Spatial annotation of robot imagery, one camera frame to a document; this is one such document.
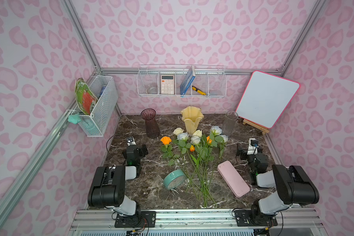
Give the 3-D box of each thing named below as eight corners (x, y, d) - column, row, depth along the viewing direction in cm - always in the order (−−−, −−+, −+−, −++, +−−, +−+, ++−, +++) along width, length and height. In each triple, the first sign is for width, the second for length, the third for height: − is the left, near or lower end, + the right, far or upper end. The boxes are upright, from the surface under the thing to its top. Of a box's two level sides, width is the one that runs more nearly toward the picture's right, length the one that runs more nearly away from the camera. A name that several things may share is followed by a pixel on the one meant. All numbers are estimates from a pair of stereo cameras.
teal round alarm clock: (168, 193, 83) (166, 186, 74) (163, 184, 86) (161, 177, 77) (185, 182, 87) (185, 175, 78) (180, 174, 90) (180, 166, 81)
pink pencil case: (237, 199, 81) (239, 197, 79) (216, 167, 93) (217, 165, 91) (249, 191, 83) (251, 190, 81) (227, 161, 95) (228, 159, 93)
